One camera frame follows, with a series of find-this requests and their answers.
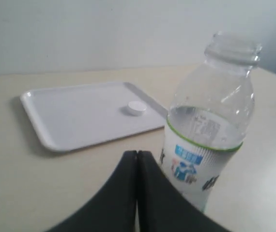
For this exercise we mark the clear plastic drink bottle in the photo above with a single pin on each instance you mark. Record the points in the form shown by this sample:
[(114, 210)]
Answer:
[(209, 115)]

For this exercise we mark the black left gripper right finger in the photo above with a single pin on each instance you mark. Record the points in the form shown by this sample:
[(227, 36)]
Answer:
[(161, 208)]

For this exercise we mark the white bottle cap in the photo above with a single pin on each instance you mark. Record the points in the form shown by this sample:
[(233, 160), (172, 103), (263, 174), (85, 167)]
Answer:
[(134, 108)]

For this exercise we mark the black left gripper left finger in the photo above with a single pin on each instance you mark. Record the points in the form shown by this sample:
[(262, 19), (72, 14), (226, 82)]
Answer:
[(113, 207)]

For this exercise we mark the white plastic tray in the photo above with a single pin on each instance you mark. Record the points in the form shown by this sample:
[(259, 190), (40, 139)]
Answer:
[(75, 117)]

